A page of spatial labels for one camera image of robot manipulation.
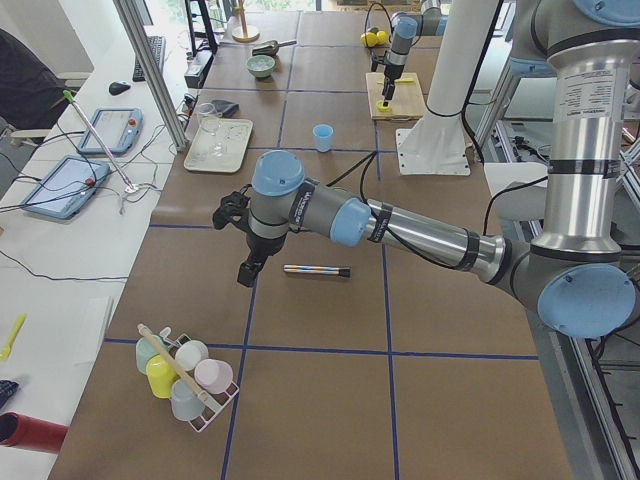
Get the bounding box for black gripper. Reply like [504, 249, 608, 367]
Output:
[382, 77, 396, 108]
[237, 232, 286, 286]

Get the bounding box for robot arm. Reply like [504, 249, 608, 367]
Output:
[238, 1, 639, 339]
[382, 1, 448, 107]

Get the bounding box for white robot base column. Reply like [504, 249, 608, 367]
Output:
[396, 0, 502, 176]

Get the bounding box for lemon slice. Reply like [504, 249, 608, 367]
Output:
[376, 100, 391, 112]

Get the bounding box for blue cup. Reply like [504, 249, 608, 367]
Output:
[312, 124, 334, 153]

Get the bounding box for white cup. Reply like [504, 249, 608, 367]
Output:
[175, 340, 209, 372]

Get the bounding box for pink cup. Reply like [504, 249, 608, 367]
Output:
[194, 358, 233, 394]

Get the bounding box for mint green cup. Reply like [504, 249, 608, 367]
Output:
[135, 337, 158, 375]

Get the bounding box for yellow cup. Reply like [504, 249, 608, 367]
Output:
[145, 355, 179, 399]

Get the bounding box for pale grey cup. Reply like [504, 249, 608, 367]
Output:
[170, 379, 204, 421]

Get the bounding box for wooden cutting board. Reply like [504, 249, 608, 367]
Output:
[365, 72, 427, 120]

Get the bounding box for yellow plastic knife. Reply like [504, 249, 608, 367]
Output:
[377, 77, 415, 84]

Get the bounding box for whole yellow lemons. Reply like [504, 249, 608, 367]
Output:
[360, 28, 389, 48]

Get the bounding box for steel stirring rod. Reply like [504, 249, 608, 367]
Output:
[283, 264, 351, 278]

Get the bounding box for cream bear tray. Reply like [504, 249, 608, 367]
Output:
[183, 119, 253, 174]

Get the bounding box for metal ice scoop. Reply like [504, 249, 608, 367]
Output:
[251, 40, 297, 57]

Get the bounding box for green bowl of ice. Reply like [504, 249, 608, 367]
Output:
[245, 55, 276, 79]

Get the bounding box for microphone stick stand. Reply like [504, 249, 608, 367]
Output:
[63, 90, 140, 195]

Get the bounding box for dark grey cloth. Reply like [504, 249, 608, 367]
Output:
[210, 99, 239, 118]

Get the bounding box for wooden stand with base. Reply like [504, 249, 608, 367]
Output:
[231, 0, 260, 43]

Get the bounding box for clear glass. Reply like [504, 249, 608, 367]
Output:
[195, 103, 225, 157]

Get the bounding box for far teach pendant tablet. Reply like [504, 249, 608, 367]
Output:
[77, 108, 143, 157]

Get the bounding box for teach pendant tablet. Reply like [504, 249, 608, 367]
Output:
[77, 108, 143, 157]
[20, 155, 110, 220]

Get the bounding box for near teach pendant tablet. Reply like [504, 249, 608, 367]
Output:
[20, 155, 110, 220]

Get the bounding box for computer mouse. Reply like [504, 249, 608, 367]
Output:
[108, 81, 131, 96]

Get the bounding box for black keyboard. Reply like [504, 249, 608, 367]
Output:
[131, 35, 167, 83]

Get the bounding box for red cylinder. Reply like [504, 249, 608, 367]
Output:
[1, 412, 68, 454]

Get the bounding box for seated person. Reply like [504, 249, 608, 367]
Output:
[1, 30, 68, 130]

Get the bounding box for wooden rack handle rod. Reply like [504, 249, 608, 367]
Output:
[137, 323, 208, 403]

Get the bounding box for white wire cup rack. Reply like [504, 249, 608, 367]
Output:
[160, 327, 239, 432]

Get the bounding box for aluminium frame post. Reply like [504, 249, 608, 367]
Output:
[113, 0, 188, 152]

